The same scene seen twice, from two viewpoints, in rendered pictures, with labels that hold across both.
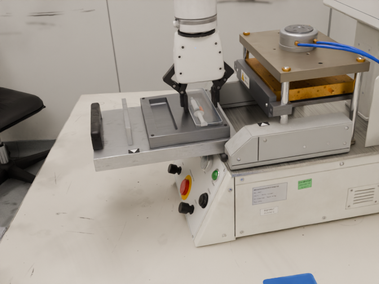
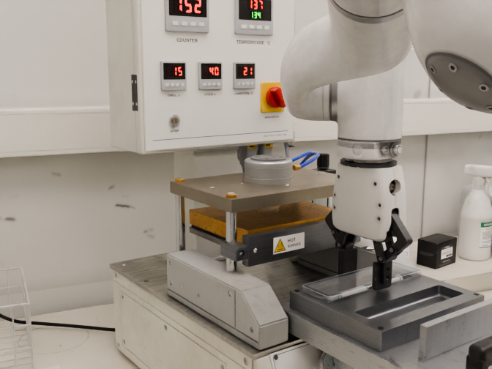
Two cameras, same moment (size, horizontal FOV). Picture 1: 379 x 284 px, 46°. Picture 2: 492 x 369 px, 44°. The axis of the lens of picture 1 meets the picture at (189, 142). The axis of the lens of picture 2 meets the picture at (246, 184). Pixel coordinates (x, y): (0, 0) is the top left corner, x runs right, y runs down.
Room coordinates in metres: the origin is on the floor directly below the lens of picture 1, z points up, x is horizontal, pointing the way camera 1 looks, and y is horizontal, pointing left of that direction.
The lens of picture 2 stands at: (1.39, 0.62, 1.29)
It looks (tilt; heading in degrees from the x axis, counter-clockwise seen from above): 11 degrees down; 243
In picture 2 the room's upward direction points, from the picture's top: straight up
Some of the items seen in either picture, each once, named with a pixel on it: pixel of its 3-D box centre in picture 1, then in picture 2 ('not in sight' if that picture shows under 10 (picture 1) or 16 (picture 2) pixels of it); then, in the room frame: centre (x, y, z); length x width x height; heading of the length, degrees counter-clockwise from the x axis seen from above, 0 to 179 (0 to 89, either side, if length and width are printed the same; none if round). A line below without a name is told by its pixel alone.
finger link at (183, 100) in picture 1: (179, 96); (389, 266); (0.87, 0.02, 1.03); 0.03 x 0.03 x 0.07; 9
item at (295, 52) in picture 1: (314, 58); (266, 191); (0.90, -0.28, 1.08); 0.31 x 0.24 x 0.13; 9
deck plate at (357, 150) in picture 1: (306, 120); (255, 280); (0.92, -0.28, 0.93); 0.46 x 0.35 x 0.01; 99
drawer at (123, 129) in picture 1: (161, 123); (413, 321); (0.87, 0.06, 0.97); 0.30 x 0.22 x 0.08; 99
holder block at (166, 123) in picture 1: (181, 115); (385, 301); (0.88, 0.01, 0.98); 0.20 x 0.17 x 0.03; 9
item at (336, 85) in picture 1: (297, 66); (271, 206); (0.91, -0.24, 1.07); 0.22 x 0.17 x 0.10; 9
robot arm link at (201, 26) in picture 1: (194, 22); (370, 148); (0.88, -0.03, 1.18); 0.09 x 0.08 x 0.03; 99
